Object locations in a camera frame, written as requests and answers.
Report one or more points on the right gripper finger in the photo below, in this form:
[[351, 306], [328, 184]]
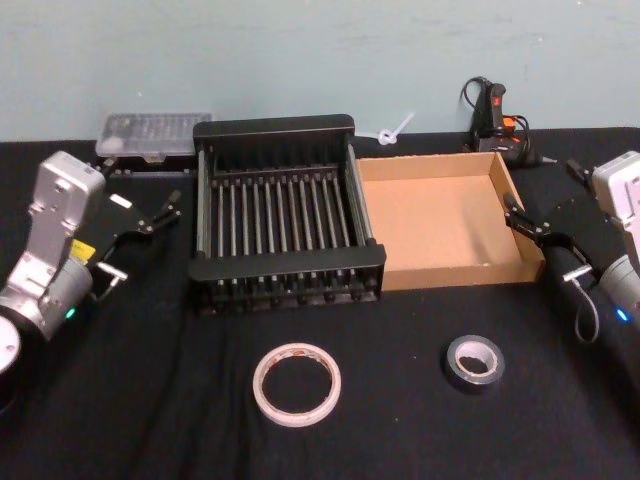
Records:
[[581, 174], [525, 225]]

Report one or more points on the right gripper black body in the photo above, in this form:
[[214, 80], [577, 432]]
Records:
[[585, 230]]

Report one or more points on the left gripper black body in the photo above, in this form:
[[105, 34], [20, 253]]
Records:
[[117, 220]]

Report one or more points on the roll of silver tape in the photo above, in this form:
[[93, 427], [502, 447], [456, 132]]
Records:
[[452, 375]]

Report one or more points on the roll of white tape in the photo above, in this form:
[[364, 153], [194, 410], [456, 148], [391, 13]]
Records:
[[260, 395]]

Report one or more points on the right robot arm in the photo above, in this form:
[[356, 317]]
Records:
[[622, 195]]

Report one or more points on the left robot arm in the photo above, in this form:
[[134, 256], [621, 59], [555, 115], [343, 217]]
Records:
[[55, 200]]

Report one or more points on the clear plastic case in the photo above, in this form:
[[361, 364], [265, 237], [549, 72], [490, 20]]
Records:
[[150, 135]]

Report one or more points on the shallow brown cardboard tray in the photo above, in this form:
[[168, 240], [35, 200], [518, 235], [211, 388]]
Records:
[[440, 220]]

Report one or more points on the black rack with steel bars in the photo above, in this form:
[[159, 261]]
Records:
[[285, 262]]

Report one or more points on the black table cloth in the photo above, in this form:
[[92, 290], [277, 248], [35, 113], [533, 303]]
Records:
[[320, 450]]

